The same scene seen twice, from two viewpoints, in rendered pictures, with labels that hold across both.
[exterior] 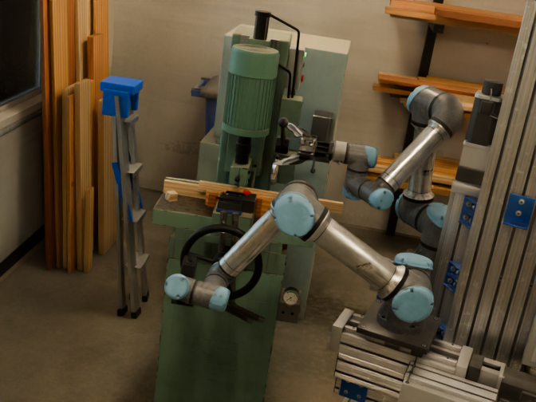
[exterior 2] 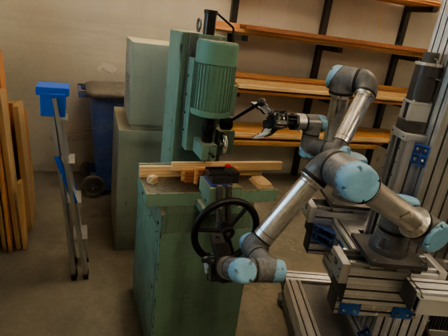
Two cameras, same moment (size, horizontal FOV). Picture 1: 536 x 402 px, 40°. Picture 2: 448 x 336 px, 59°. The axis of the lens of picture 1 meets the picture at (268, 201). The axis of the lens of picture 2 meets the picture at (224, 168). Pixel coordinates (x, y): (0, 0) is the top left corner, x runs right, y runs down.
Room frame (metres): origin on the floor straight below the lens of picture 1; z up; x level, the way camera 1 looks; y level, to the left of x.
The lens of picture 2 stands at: (1.10, 0.75, 1.57)
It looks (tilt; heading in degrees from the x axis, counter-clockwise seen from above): 20 degrees down; 335
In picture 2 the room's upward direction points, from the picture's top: 8 degrees clockwise
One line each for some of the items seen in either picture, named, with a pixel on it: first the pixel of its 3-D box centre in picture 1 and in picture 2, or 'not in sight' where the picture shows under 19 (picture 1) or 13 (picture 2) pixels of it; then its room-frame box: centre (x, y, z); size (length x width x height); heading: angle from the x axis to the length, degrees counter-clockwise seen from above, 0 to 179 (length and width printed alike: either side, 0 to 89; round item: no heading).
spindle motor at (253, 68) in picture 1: (250, 90); (214, 79); (2.67, 0.12, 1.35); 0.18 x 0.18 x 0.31
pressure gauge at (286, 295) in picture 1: (290, 297); not in sight; (2.45, -0.13, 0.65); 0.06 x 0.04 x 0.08; 88
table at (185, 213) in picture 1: (234, 222); (211, 192); (2.56, 0.11, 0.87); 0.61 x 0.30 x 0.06; 88
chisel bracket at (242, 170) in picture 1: (241, 172); (205, 149); (2.69, 0.12, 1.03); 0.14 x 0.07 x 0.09; 178
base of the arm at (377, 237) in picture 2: (403, 308); (391, 237); (2.07, -0.47, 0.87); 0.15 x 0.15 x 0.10
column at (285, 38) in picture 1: (251, 121); (190, 107); (2.96, 0.11, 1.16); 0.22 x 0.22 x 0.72; 88
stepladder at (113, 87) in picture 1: (125, 199); (65, 185); (3.35, 0.69, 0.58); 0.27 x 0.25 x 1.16; 87
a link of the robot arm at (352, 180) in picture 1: (357, 184); (312, 145); (2.47, -0.30, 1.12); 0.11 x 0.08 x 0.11; 31
